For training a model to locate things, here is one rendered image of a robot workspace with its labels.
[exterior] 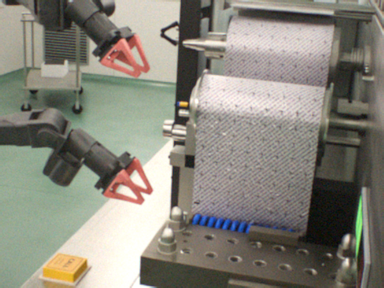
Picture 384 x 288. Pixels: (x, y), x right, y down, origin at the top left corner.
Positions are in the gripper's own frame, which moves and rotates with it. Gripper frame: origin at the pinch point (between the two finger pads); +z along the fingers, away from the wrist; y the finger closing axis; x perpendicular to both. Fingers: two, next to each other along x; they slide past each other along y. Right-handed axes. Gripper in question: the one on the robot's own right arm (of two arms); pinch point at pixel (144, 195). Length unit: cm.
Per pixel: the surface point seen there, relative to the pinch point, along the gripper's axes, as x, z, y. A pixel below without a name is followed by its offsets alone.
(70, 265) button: -17.9, -2.9, 10.1
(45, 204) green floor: -155, -55, -202
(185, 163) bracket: 8.4, 2.6, -7.0
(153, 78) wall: -165, -100, -559
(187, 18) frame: 28.1, -19.2, -32.5
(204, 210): 5.8, 11.6, 0.2
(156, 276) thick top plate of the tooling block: -0.8, 11.3, 19.7
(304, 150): 29.0, 19.2, 0.6
